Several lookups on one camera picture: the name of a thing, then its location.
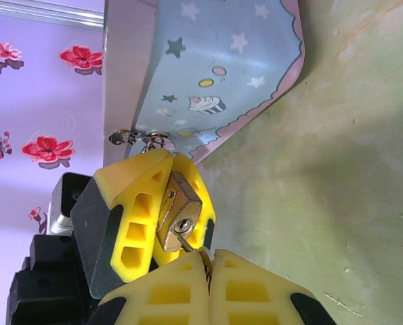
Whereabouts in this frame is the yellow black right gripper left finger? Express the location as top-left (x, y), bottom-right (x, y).
top-left (85, 252), bottom-right (213, 325)

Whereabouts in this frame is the blue cartoon tin box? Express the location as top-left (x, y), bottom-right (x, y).
top-left (102, 0), bottom-right (306, 167)

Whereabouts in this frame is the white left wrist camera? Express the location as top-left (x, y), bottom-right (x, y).
top-left (47, 171), bottom-right (89, 236)

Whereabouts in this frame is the aluminium frame post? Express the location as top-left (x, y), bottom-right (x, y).
top-left (0, 5), bottom-right (106, 30)

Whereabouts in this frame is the small metal key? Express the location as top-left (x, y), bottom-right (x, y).
top-left (177, 234), bottom-right (217, 294)

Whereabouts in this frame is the brass padlock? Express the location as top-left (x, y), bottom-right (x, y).
top-left (145, 138), bottom-right (203, 253)

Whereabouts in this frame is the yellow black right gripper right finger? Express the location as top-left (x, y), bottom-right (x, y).
top-left (209, 248), bottom-right (337, 325)

